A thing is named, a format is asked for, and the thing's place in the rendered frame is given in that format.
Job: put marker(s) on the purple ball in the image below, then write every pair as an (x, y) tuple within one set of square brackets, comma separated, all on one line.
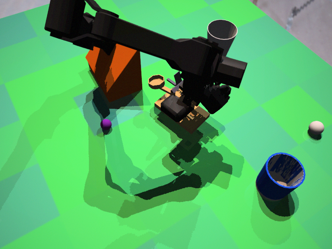
[(105, 124)]

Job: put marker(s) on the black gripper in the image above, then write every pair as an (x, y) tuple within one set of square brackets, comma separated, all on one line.
[(178, 108)]

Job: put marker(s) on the dark grey cup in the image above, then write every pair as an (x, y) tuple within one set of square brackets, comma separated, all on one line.
[(222, 32)]

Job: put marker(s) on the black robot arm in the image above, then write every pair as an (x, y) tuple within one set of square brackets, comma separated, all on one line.
[(199, 59)]

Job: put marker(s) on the pale pink ball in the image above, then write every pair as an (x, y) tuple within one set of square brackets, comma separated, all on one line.
[(316, 127)]

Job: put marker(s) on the dark blue mug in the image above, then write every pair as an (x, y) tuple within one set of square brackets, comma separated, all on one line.
[(281, 174)]

